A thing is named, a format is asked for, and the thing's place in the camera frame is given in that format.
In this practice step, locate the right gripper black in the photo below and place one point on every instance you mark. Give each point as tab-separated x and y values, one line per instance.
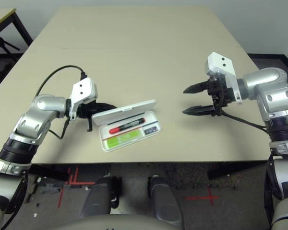
220	95

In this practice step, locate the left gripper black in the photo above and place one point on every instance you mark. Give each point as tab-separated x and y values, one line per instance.
87	110

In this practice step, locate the white plastic pencil case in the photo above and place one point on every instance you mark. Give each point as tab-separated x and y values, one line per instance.
124	110

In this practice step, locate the green eraser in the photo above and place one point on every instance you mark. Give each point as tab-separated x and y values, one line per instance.
124	139

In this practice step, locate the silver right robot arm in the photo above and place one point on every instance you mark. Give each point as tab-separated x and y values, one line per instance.
273	95

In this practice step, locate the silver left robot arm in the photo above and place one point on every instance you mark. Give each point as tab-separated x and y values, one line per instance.
43	105

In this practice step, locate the red and black marker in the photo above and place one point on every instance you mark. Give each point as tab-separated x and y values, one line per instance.
127	125

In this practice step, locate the black table foot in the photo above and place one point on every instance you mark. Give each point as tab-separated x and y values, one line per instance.
230	170
50	171

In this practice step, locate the grey left robot leg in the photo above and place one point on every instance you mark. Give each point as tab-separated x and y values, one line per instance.
98	198

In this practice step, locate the grey robot leg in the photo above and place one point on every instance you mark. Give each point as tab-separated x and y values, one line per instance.
98	198
165	203

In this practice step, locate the grey robot torso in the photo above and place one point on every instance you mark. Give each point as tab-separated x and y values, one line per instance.
110	222

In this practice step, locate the grey right robot leg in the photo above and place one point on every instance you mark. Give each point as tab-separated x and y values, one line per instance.
165	203

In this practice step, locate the black tripod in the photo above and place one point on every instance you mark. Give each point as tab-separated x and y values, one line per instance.
0	41

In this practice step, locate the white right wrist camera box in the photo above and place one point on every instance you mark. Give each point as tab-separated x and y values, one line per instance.
220	63

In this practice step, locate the side table with black frame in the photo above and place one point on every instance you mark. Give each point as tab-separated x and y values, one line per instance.
2	18

